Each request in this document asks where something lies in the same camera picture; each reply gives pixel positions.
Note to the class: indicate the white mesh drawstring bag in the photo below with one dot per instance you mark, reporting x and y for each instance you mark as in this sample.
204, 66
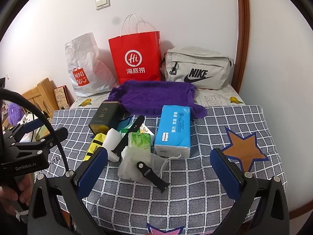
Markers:
131, 156

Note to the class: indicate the white Miniso plastic bag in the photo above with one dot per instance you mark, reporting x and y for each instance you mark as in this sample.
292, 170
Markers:
88, 75

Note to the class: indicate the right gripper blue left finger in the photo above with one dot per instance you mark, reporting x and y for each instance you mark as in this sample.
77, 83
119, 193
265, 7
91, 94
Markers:
89, 171

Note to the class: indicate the blue tissue pack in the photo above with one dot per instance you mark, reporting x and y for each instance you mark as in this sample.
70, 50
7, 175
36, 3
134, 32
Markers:
173, 137

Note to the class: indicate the white sponge block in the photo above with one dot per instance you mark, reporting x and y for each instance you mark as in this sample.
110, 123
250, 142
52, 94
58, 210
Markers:
112, 139

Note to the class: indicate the green pocket tissue pack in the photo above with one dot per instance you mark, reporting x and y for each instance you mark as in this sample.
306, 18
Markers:
140, 141

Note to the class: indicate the white light switch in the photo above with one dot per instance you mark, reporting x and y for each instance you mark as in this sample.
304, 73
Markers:
101, 4

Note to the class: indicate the yellow black pouch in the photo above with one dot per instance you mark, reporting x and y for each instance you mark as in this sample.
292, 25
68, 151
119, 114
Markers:
96, 143

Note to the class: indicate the brown wooden door frame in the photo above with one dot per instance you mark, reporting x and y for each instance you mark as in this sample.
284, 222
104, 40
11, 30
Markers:
242, 43

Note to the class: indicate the person left hand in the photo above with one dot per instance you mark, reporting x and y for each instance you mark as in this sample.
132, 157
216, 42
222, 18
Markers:
8, 194

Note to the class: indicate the wooden stool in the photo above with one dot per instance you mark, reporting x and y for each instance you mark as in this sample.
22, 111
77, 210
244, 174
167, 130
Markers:
42, 96

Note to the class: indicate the purple towel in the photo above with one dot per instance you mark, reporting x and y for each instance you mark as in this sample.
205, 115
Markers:
147, 98

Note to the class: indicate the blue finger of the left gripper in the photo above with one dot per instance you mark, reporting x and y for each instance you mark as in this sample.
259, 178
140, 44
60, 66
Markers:
32, 125

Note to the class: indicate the grey checkered blanket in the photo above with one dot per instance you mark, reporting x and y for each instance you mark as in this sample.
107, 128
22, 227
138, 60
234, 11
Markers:
195, 201

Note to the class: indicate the grey Nike pouch bag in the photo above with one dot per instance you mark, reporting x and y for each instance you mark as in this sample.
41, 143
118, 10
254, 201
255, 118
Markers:
201, 67

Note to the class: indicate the black watch strap long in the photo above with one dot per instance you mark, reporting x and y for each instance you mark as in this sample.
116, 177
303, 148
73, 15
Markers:
124, 141

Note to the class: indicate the red Haidilao paper bag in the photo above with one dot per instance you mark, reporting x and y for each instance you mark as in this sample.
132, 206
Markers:
137, 56

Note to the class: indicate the black watch strap short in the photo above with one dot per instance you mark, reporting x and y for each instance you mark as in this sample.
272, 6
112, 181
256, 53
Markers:
149, 174

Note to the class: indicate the dark green tea box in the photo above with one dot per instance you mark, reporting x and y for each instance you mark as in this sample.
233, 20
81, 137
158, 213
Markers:
106, 117

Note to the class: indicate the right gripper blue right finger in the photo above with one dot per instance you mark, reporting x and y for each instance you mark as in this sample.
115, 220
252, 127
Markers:
228, 173

